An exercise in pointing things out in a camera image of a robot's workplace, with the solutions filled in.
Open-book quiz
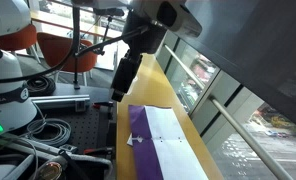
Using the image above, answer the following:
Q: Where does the purple paper folder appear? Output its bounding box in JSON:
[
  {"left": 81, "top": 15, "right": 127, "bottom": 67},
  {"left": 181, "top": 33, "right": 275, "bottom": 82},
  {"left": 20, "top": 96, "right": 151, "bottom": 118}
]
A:
[{"left": 128, "top": 105, "right": 208, "bottom": 180}]

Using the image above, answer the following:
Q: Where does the aluminium extrusion rail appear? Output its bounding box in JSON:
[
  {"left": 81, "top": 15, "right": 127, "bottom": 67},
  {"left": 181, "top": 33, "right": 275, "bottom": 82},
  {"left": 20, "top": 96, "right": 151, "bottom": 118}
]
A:
[{"left": 31, "top": 95, "right": 90, "bottom": 112}]

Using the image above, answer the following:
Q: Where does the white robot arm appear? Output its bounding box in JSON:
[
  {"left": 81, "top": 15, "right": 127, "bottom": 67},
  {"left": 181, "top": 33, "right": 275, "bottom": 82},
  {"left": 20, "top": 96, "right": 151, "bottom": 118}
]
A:
[{"left": 0, "top": 0, "right": 37, "bottom": 135}]

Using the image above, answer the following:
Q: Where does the black camera stand pole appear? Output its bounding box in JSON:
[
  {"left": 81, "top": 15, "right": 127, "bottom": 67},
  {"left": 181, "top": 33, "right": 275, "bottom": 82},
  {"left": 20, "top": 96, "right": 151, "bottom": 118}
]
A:
[{"left": 73, "top": 7, "right": 80, "bottom": 90}]

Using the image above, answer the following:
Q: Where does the orange chair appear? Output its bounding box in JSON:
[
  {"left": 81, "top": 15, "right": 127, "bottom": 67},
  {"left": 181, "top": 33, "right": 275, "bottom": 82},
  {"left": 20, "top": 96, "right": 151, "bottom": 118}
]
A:
[
  {"left": 0, "top": 24, "right": 37, "bottom": 51},
  {"left": 37, "top": 32, "right": 97, "bottom": 74}
]

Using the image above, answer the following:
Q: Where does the metal window handrail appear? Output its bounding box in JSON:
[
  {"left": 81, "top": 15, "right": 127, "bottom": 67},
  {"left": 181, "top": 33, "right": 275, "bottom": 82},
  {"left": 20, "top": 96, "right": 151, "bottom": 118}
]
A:
[{"left": 163, "top": 44, "right": 293, "bottom": 180}]

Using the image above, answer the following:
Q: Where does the orange chair back left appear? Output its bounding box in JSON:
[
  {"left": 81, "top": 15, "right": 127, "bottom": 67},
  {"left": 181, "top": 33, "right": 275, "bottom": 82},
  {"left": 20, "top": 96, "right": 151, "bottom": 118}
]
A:
[{"left": 0, "top": 24, "right": 37, "bottom": 51}]

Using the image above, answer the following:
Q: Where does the black perforated breadboard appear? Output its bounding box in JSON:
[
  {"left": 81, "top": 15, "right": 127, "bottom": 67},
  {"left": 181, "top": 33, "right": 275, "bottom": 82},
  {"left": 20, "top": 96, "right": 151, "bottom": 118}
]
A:
[{"left": 43, "top": 106, "right": 116, "bottom": 154}]

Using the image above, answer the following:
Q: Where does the black coiled cable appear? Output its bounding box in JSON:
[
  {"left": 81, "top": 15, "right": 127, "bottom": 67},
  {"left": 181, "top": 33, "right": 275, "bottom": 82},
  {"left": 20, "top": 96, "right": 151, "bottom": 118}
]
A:
[{"left": 25, "top": 75, "right": 57, "bottom": 97}]

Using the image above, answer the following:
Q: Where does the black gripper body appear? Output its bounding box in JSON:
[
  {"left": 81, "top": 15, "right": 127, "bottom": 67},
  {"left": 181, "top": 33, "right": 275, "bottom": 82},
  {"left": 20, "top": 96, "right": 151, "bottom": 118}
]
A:
[{"left": 111, "top": 50, "right": 142, "bottom": 102}]

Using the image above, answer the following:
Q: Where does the red handled clamp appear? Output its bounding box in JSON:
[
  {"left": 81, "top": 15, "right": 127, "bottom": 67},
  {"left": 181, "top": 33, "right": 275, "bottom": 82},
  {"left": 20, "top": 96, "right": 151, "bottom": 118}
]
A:
[{"left": 92, "top": 101, "right": 114, "bottom": 109}]

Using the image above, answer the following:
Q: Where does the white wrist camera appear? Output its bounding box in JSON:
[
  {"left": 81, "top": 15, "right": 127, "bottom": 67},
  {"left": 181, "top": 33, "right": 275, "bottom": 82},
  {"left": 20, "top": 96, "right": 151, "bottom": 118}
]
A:
[{"left": 130, "top": 0, "right": 202, "bottom": 37}]

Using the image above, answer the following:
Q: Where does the grey coiled cable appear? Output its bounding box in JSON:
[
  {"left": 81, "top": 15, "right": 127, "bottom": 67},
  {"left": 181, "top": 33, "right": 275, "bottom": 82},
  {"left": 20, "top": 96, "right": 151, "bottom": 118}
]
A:
[{"left": 25, "top": 117, "right": 72, "bottom": 148}]

